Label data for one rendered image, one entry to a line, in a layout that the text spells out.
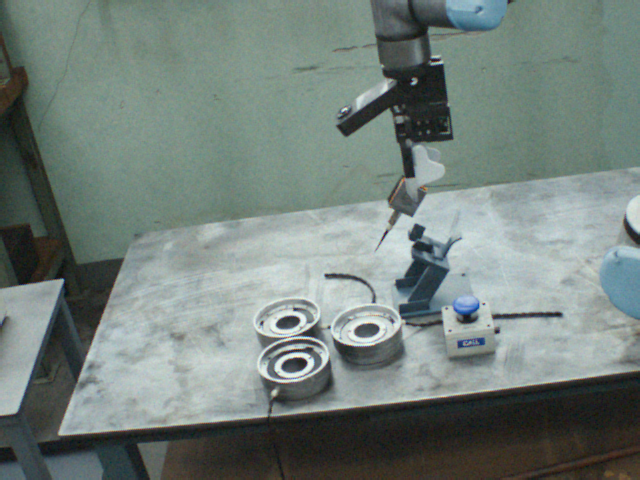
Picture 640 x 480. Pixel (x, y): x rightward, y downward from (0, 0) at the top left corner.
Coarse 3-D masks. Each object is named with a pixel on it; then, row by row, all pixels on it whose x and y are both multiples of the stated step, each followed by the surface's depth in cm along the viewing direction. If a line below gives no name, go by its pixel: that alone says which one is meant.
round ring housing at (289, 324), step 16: (272, 304) 147; (288, 304) 148; (304, 304) 147; (256, 320) 144; (272, 320) 145; (288, 320) 146; (304, 320) 144; (320, 320) 142; (256, 336) 143; (272, 336) 139; (288, 336) 139; (304, 336) 140
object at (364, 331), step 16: (368, 304) 142; (336, 320) 140; (368, 320) 141; (400, 320) 137; (336, 336) 138; (352, 336) 138; (368, 336) 142; (400, 336) 137; (352, 352) 135; (368, 352) 134; (384, 352) 135
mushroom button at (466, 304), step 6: (456, 300) 134; (462, 300) 133; (468, 300) 133; (474, 300) 133; (456, 306) 133; (462, 306) 132; (468, 306) 132; (474, 306) 132; (462, 312) 132; (468, 312) 132
